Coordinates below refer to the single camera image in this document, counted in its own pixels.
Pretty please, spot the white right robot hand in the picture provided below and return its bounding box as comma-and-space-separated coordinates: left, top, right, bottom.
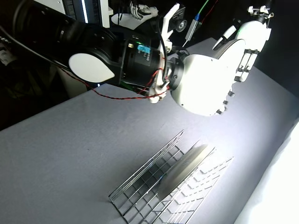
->
170, 53, 236, 117

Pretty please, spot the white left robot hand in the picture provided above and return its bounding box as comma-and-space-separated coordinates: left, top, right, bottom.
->
212, 18, 272, 83

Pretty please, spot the silver connector box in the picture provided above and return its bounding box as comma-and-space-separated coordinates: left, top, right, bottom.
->
182, 18, 199, 48

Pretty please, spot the spare white robot hand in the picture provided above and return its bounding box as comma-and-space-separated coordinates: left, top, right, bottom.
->
129, 0, 158, 20

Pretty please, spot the white base sheet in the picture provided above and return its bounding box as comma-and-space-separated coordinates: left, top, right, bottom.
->
110, 13, 153, 30

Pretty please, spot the white cabinet with black panels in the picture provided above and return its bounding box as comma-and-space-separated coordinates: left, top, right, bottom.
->
32, 0, 113, 28

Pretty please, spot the white fabric sheet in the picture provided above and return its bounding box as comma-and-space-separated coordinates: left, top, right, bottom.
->
233, 116, 299, 224

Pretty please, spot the red cable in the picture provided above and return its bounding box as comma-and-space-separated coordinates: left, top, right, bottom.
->
200, 0, 220, 23

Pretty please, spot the green cable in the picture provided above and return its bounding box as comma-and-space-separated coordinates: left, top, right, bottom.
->
195, 0, 210, 19

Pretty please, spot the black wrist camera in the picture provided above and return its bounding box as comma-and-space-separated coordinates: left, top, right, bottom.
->
169, 7, 188, 33

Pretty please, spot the red black twisted wire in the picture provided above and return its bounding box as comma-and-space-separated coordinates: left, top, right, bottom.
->
56, 62, 169, 100

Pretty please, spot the silver wire dish rack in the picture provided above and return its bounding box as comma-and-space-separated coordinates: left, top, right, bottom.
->
108, 130, 235, 224

